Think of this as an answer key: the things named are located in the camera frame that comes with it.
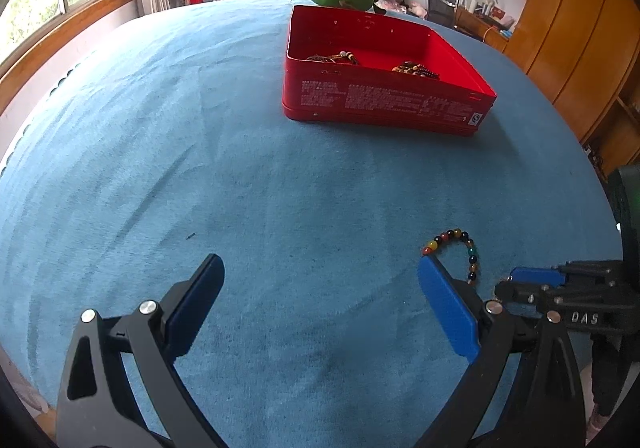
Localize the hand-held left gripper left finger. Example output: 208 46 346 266
56 254 225 448

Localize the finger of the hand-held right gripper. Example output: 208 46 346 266
511 260 626 286
495 280 626 326

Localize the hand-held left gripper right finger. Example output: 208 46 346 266
415 258 587 448

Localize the multicoloured bead bracelet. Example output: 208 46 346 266
422 228 482 285

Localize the red tin box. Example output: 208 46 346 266
281 4 497 137

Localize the brown wooden bead bracelet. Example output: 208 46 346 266
391 60 441 80

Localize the brown cord bead bracelet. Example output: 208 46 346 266
306 51 360 66

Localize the wooden wardrobe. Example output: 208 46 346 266
502 0 640 179

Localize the wooden desk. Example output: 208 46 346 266
457 5 516 53

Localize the black chair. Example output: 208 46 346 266
425 0 461 28

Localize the wooden framed window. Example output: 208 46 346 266
0 0 136 78

